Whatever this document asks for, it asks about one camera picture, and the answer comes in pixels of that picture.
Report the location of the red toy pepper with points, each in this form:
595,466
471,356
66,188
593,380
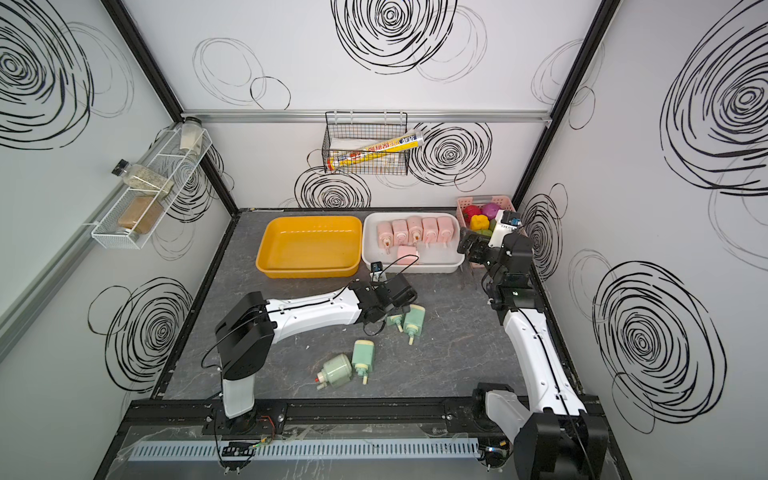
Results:
469,211

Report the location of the clear bottle on shelf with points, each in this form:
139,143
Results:
143,179

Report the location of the white plastic storage tray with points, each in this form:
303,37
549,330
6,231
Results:
434,258

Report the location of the glass jar on shelf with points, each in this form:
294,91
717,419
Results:
191,135

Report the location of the white slotted cable duct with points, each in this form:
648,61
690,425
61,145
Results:
336,449

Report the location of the aluminium wall rail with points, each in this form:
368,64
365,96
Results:
18,318
292,116

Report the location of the pink perforated plastic basket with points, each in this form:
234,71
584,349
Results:
503,201

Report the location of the black wire wall basket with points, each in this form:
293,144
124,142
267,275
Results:
353,135

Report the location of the black corner frame post right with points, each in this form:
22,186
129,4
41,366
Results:
589,46

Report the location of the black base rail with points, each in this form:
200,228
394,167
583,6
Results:
272,417

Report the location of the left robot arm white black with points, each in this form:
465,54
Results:
246,334

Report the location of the white wire wall shelf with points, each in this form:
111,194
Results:
187,203

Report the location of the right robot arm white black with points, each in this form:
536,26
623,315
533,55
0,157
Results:
553,436

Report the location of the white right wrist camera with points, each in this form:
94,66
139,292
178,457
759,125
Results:
506,221

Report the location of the aluminium wall rail left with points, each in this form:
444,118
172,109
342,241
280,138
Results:
18,318

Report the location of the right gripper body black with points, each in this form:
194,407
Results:
483,254

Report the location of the black corner frame post left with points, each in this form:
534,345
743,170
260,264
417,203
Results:
128,30

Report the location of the yellow red foil roll box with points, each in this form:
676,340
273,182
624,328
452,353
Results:
339,158

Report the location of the yellow toy pepper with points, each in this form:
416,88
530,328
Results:
479,222

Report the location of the yellow plastic storage tray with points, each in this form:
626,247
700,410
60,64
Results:
306,247

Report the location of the aluminium wall rail back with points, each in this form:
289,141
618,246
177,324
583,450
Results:
292,116

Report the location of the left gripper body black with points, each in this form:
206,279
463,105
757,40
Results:
406,307

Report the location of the black corner frame post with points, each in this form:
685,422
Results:
589,46
128,30

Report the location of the purple toy vegetable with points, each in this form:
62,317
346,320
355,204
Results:
490,210

